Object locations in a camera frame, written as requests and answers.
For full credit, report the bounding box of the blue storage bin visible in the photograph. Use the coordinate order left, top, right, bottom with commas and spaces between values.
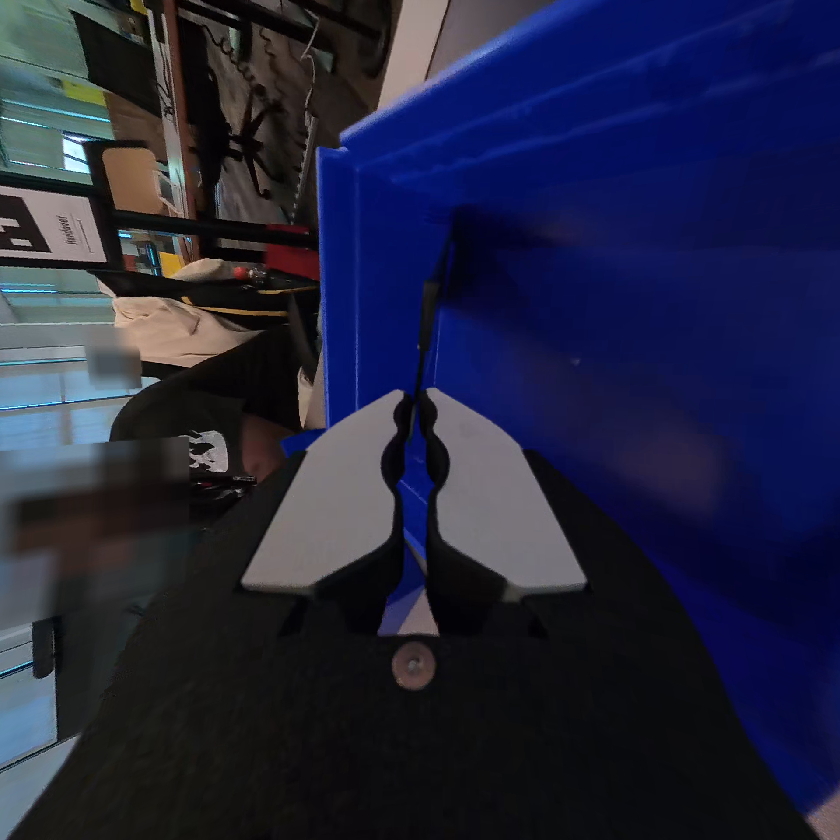
281, 0, 840, 821

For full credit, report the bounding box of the beige jacket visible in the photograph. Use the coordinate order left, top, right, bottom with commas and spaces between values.
112, 258, 290, 368

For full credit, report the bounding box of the black bar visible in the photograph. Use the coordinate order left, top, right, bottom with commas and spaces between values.
408, 220, 457, 442

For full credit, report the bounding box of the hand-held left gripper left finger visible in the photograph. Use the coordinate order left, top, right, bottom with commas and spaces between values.
239, 389, 414, 635

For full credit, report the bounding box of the black office chair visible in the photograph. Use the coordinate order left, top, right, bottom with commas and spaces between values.
196, 66, 290, 201

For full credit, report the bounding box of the white fiducial marker board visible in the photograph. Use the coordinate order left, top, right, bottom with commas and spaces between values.
0, 184, 124, 270

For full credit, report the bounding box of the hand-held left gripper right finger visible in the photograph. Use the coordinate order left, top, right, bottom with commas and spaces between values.
420, 387, 588, 635

